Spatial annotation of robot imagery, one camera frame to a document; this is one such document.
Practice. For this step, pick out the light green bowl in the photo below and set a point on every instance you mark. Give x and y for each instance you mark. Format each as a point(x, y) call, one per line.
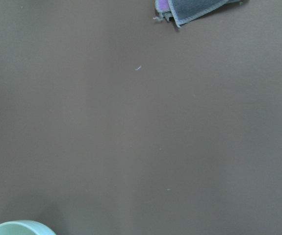
point(25, 227)

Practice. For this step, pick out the grey folded cloth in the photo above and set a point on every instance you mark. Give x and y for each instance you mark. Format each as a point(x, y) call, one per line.
point(185, 11)

